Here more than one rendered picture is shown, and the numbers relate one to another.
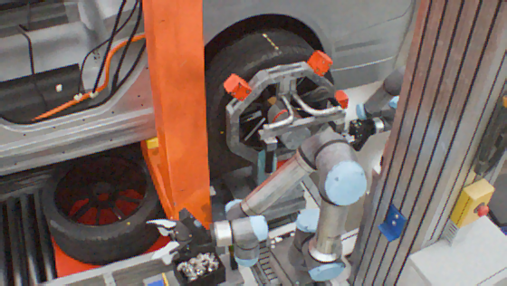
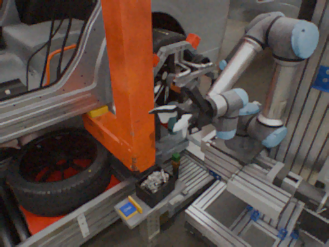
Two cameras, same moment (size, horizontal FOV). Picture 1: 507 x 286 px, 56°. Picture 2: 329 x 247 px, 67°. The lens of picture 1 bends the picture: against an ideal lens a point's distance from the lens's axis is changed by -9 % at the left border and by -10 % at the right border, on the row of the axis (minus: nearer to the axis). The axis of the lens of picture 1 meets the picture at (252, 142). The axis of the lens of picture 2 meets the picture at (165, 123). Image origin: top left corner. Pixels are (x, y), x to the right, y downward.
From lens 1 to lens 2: 0.96 m
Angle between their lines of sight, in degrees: 16
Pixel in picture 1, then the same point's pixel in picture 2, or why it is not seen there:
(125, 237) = (89, 181)
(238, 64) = not seen: hidden behind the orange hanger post
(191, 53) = not seen: outside the picture
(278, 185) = (237, 69)
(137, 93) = (80, 74)
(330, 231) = (284, 94)
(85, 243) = (56, 196)
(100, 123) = (54, 99)
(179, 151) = (136, 85)
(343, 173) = (307, 25)
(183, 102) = (138, 39)
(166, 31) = not seen: outside the picture
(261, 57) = (160, 38)
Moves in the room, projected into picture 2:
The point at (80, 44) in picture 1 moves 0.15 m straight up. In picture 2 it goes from (17, 65) to (11, 47)
